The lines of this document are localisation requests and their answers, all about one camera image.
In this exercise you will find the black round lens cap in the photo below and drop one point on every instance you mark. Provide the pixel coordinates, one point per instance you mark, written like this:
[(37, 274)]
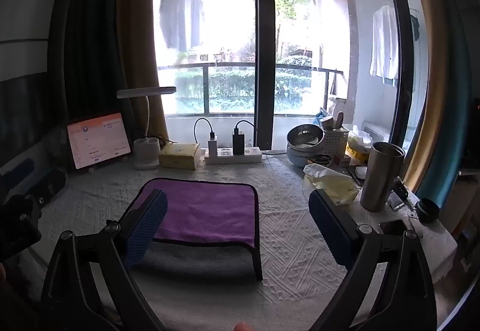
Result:
[(427, 210)]

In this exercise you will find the balcony railing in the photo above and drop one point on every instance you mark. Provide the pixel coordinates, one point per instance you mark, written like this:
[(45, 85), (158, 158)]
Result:
[(247, 87)]

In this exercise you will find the purple towel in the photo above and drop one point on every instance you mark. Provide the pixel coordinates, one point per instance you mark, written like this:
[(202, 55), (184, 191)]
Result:
[(204, 216)]

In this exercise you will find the white desk lamp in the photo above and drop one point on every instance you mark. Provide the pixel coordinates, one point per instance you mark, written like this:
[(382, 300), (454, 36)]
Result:
[(148, 121)]

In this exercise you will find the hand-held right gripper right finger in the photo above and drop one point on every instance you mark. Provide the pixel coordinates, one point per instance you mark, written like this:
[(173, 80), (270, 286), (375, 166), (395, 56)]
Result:
[(330, 229)]

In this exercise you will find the stack of metal bowls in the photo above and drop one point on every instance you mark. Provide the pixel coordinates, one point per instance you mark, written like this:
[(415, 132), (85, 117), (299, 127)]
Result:
[(304, 145)]

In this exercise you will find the yellow plastic bag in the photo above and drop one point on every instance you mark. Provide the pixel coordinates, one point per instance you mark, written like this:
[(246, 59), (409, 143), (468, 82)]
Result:
[(330, 185)]

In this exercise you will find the yellow tissue box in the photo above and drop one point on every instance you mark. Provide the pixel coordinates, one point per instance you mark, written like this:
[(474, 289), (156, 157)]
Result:
[(179, 155)]

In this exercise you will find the tablet with red case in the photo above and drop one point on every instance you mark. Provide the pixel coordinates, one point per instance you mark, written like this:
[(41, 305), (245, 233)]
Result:
[(98, 145)]

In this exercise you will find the black car key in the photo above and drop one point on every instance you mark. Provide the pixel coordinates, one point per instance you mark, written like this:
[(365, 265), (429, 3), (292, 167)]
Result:
[(400, 190)]

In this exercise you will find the white perforated basket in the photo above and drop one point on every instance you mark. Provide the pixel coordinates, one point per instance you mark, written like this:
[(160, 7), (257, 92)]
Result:
[(335, 140)]

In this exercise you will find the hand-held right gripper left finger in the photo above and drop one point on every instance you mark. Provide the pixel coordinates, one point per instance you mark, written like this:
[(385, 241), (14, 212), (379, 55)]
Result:
[(147, 226)]

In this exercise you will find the stainless steel tumbler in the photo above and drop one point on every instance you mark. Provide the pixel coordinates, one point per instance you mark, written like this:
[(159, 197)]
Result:
[(382, 175)]

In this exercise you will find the white power strip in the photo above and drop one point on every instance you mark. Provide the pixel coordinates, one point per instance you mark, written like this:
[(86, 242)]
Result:
[(233, 155)]

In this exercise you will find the tan curtain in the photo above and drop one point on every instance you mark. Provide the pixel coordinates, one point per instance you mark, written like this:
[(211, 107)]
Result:
[(137, 42)]

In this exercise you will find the white textured tablecloth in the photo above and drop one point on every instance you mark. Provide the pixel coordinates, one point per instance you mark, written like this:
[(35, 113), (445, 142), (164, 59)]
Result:
[(285, 226)]

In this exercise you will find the black smartphone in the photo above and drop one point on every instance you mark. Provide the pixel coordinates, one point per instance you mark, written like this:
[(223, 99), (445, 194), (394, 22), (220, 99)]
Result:
[(393, 228)]

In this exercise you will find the grey hanging shirt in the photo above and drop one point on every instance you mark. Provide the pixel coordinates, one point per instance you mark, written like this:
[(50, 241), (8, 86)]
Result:
[(180, 10)]

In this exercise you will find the white hanging shirt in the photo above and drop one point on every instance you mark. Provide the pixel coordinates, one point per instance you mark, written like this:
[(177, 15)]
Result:
[(384, 44)]

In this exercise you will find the dark curtain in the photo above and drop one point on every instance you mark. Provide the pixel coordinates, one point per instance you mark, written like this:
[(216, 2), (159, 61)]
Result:
[(90, 35)]

